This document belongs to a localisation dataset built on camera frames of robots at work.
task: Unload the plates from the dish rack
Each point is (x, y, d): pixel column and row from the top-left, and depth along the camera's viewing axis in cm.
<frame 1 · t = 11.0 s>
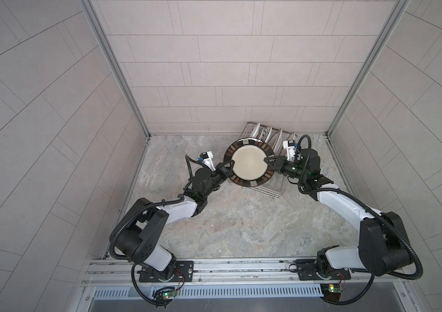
left hand: (240, 161, 79), fingers closed
right hand: (263, 161, 79), fingers closed
dark rimmed beige plate: (249, 169, 79), point 20 cm above the table

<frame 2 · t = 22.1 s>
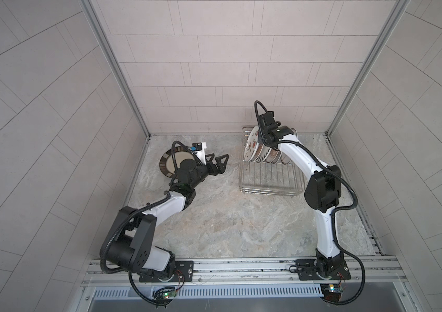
left hand: (226, 154, 80), fingers open
right hand: (265, 134, 96), fingers open
dark rimmed beige plate: (166, 162, 103), point 2 cm above the table

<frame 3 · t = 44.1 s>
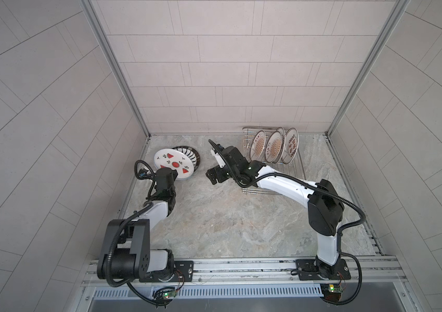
left hand: (172, 162, 89), fingers closed
right hand: (211, 171, 84), fingers open
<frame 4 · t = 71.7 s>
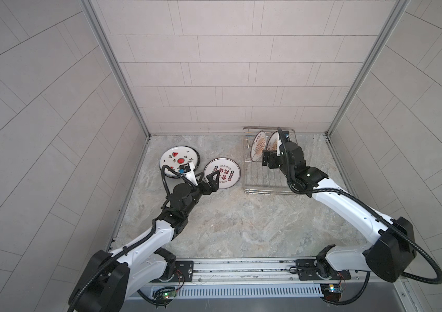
left hand: (216, 171, 77), fingers open
right hand: (270, 149, 80), fingers open
red text plate: (229, 171, 101), on the table
